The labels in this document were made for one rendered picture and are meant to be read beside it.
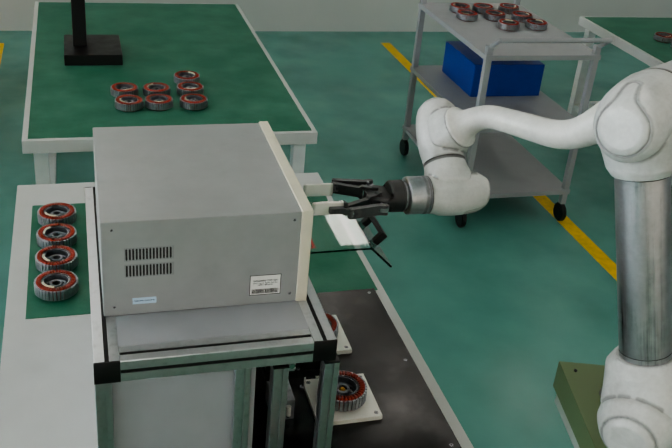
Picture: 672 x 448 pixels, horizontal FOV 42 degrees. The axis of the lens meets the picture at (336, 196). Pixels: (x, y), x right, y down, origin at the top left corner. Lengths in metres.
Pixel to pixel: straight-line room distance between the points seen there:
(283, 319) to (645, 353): 0.70
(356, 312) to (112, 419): 0.88
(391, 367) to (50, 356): 0.82
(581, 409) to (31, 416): 1.22
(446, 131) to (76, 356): 1.03
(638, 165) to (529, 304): 2.38
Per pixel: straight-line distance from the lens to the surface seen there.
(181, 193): 1.70
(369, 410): 2.03
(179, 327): 1.67
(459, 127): 2.07
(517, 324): 3.82
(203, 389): 1.68
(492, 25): 4.62
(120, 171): 1.78
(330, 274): 2.53
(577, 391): 2.16
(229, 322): 1.69
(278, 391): 1.73
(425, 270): 4.06
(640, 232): 1.70
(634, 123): 1.57
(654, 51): 5.23
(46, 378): 2.17
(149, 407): 1.69
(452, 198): 2.04
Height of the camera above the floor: 2.10
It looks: 27 degrees down
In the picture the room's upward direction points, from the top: 5 degrees clockwise
